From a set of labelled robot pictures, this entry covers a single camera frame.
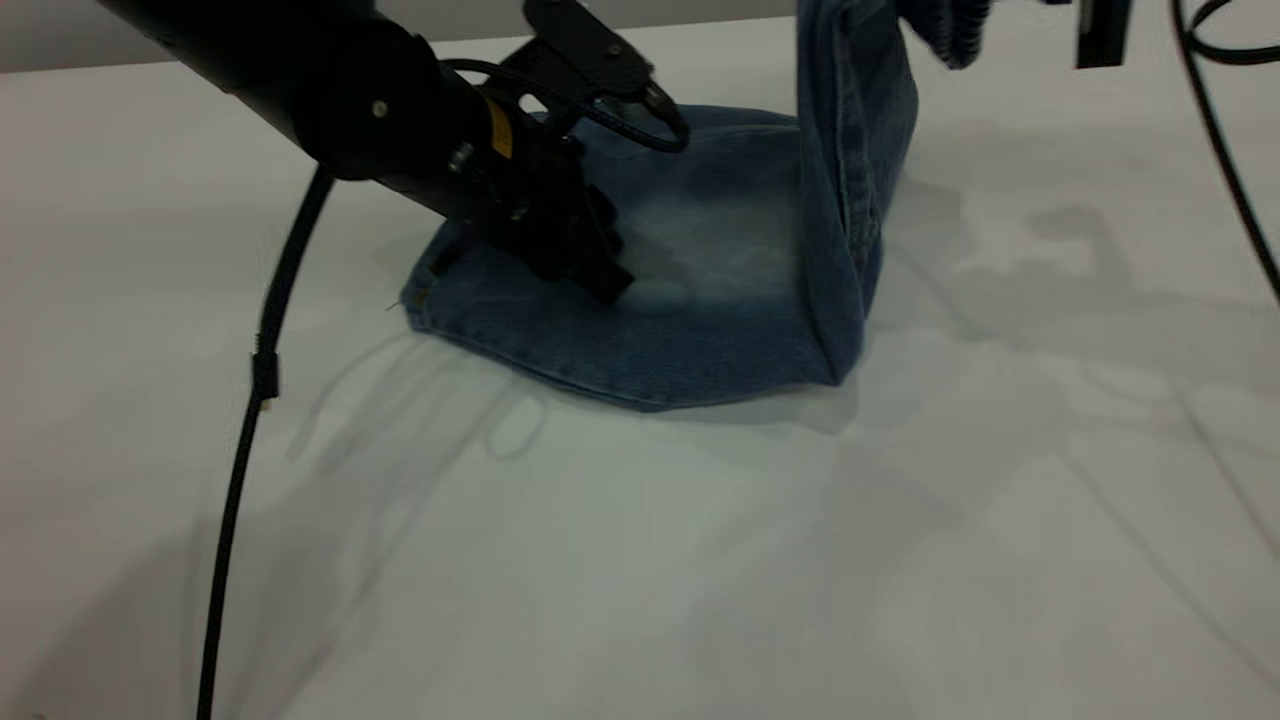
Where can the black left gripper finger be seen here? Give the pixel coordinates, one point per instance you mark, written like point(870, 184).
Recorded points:
point(605, 280)
point(607, 225)

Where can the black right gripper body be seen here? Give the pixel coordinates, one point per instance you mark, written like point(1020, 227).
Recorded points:
point(1103, 30)

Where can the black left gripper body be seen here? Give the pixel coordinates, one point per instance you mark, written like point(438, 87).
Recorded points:
point(540, 200)

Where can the blue denim jeans with print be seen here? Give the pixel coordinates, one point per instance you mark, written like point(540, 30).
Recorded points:
point(720, 300)

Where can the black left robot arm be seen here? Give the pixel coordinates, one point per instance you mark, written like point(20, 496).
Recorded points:
point(300, 70)

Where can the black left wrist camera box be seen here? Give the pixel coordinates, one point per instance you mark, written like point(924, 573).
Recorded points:
point(585, 45)

